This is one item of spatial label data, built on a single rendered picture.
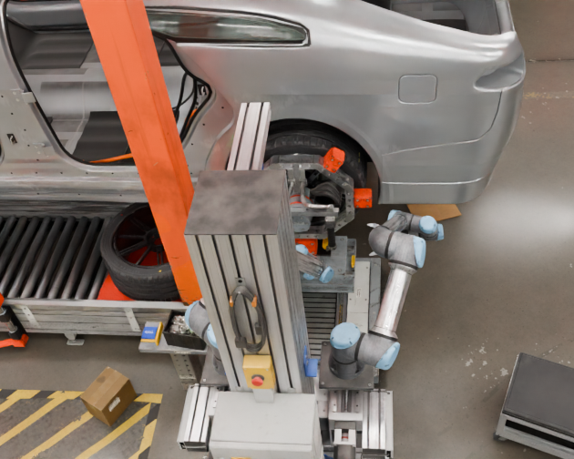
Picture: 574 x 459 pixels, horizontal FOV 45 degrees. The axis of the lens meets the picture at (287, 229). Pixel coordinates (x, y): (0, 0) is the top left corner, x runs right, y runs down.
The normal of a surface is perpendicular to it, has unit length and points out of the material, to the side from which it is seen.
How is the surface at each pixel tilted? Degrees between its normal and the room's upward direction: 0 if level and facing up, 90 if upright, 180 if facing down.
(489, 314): 0
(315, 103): 90
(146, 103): 90
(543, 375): 0
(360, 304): 0
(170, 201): 90
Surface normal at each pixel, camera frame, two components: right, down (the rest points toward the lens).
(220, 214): -0.10, -0.68
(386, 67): -0.12, 0.61
